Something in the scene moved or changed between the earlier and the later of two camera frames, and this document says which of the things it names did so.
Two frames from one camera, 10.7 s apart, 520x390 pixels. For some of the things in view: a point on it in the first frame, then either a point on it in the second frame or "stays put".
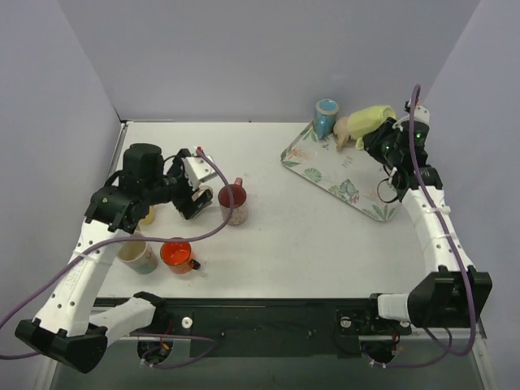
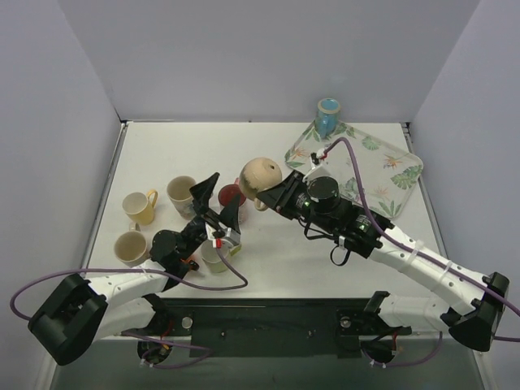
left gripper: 180,191 -> 212,219
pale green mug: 362,121 -> 211,258
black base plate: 267,327 stays put
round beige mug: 341,132 -> 257,174
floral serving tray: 347,174 stays put
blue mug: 325,117 stays put
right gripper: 374,140 -> 288,194
